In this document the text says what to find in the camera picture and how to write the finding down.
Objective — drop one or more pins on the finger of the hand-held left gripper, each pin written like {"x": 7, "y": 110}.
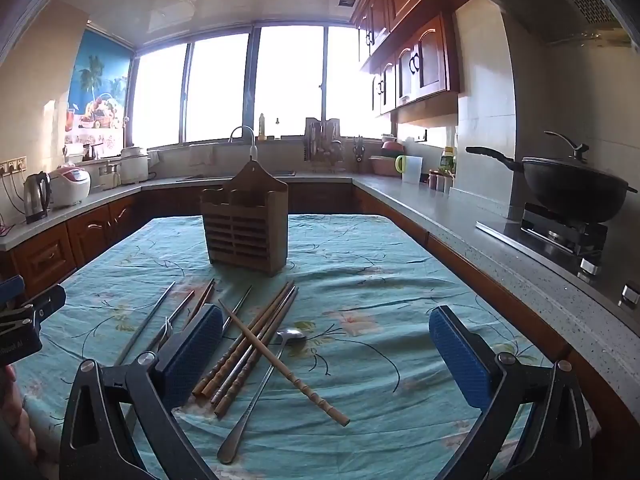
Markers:
{"x": 47, "y": 302}

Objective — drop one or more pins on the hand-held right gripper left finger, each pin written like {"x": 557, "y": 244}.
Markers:
{"x": 192, "y": 355}

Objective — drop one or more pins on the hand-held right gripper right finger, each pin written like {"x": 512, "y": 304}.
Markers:
{"x": 460, "y": 360}

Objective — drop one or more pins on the light bamboo chopstick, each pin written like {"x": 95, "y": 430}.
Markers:
{"x": 225, "y": 369}
{"x": 300, "y": 380}
{"x": 240, "y": 340}

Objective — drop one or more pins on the small metal fork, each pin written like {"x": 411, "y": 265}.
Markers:
{"x": 167, "y": 329}

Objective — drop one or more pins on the dark bamboo chopstick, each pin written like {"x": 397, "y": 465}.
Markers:
{"x": 230, "y": 395}
{"x": 235, "y": 373}

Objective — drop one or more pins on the metal chopstick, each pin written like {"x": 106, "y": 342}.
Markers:
{"x": 145, "y": 322}
{"x": 181, "y": 309}
{"x": 240, "y": 307}

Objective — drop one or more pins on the dark wooden chopstick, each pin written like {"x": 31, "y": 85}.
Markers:
{"x": 199, "y": 304}
{"x": 208, "y": 295}

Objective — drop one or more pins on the long metal spoon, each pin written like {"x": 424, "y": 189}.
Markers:
{"x": 292, "y": 336}

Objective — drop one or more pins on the wooden utensil holder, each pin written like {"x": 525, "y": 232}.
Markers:
{"x": 245, "y": 230}

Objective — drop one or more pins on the person's left hand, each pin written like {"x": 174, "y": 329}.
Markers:
{"x": 22, "y": 405}

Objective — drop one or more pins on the wooden lower cabinets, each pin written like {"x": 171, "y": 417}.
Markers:
{"x": 90, "y": 232}

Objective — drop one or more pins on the wooden cabinets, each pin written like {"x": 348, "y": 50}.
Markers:
{"x": 420, "y": 60}
{"x": 90, "y": 232}

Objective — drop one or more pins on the steel electric kettle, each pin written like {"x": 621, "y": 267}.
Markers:
{"x": 36, "y": 197}

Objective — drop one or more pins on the teal floral tablecloth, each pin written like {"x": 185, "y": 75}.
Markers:
{"x": 375, "y": 285}

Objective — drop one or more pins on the pink white rice cooker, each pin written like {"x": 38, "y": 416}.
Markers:
{"x": 70, "y": 185}

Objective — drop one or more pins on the gas stove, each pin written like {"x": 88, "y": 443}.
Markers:
{"x": 560, "y": 232}

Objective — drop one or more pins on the white electric cooker pot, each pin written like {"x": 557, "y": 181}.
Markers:
{"x": 134, "y": 165}

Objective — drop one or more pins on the spice jar set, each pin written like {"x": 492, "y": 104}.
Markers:
{"x": 440, "y": 181}

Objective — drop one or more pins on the yellow cap bottle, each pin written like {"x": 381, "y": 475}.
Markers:
{"x": 449, "y": 157}

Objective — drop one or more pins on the pink plastic basin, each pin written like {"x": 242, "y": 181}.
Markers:
{"x": 382, "y": 166}

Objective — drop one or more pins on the black wok with lid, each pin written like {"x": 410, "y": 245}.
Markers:
{"x": 575, "y": 185}

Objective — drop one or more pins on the pink bowl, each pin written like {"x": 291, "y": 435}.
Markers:
{"x": 392, "y": 148}

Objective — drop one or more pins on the curved steel faucet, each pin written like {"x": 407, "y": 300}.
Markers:
{"x": 242, "y": 130}

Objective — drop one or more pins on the yellow dish soap bottle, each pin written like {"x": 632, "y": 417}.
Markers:
{"x": 261, "y": 127}

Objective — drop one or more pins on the metal dish rack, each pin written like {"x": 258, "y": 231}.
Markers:
{"x": 322, "y": 140}

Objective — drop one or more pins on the kitchen window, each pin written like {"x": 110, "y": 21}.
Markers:
{"x": 220, "y": 90}

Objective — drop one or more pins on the wooden upper cabinets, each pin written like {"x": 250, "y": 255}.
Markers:
{"x": 420, "y": 60}

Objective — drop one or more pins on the white wall sockets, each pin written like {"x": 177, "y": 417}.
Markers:
{"x": 12, "y": 166}

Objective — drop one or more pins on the tropical fruit wall poster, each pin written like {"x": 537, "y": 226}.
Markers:
{"x": 100, "y": 85}

